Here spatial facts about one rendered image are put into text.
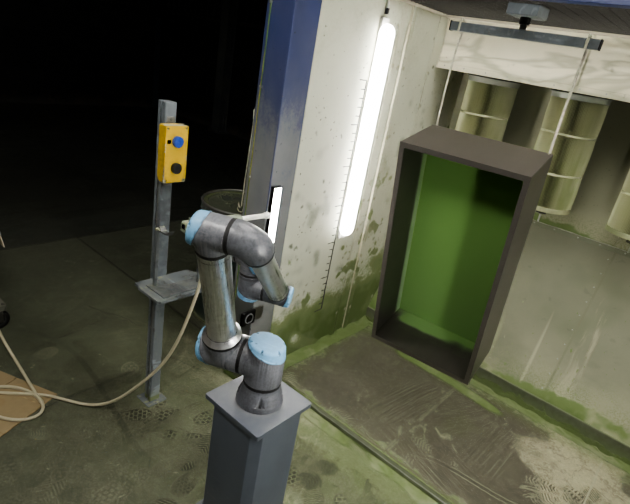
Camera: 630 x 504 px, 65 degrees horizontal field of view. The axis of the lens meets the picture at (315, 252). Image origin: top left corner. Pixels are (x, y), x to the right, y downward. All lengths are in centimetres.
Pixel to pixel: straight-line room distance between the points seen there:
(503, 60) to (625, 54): 65
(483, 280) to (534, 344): 88
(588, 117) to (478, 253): 109
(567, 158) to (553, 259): 74
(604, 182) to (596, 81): 74
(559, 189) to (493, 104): 70
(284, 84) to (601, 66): 178
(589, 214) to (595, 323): 72
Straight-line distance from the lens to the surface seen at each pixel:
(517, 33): 257
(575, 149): 340
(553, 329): 364
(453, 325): 311
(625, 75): 328
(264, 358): 188
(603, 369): 360
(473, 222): 275
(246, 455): 205
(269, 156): 255
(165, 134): 228
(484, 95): 357
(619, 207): 337
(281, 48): 250
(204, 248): 154
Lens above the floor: 197
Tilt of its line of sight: 22 degrees down
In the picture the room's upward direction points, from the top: 10 degrees clockwise
